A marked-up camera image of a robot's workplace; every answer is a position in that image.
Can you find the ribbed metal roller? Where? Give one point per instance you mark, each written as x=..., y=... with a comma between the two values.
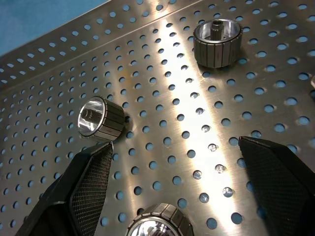
x=110, y=120
x=167, y=216
x=216, y=55

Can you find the perforated steel tray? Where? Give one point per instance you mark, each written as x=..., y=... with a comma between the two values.
x=199, y=140

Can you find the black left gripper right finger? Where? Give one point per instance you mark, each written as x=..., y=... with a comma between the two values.
x=283, y=186

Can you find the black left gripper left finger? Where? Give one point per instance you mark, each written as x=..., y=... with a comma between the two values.
x=73, y=196

